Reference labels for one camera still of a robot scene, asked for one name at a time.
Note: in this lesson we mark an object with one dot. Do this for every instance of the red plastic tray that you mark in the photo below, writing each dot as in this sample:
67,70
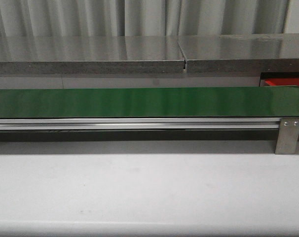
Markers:
281,82

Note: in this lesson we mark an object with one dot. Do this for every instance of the green conveyor belt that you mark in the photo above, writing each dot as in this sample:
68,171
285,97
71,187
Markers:
274,101

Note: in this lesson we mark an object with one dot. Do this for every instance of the grey stone shelf right slab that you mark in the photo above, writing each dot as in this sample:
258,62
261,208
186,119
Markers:
259,53

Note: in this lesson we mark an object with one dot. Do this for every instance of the grey stone shelf slab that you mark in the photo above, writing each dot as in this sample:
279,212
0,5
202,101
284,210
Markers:
259,53
90,55

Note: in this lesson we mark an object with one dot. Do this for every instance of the grey stone shelf left slab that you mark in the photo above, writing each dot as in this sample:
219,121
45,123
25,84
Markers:
90,55

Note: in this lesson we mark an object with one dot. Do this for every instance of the white pleated curtain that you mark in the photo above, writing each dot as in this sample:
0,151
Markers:
141,17

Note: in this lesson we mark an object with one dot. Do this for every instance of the steel conveyor support bracket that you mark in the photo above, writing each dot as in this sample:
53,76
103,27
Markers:
287,136

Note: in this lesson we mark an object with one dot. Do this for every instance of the aluminium conveyor side rail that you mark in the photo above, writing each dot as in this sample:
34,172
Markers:
137,123

